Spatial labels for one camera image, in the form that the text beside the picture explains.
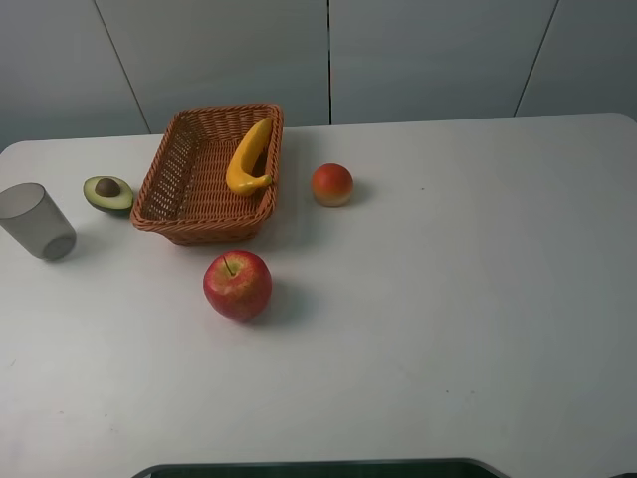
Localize yellow banana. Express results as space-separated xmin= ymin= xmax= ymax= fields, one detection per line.
xmin=226 ymin=118 xmax=273 ymax=196

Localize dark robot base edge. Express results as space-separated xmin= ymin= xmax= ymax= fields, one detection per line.
xmin=135 ymin=458 xmax=504 ymax=478

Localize brown wicker basket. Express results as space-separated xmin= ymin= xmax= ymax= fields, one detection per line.
xmin=130 ymin=104 xmax=284 ymax=246

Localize round orange bread bun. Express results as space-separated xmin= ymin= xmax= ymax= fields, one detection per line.
xmin=311 ymin=163 xmax=353 ymax=207

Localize red apple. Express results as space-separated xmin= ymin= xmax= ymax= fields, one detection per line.
xmin=203 ymin=250 xmax=273 ymax=323

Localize halved avocado with pit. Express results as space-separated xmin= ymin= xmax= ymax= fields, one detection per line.
xmin=83 ymin=176 xmax=134 ymax=217

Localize grey translucent plastic cup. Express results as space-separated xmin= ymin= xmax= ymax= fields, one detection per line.
xmin=1 ymin=182 xmax=77 ymax=261

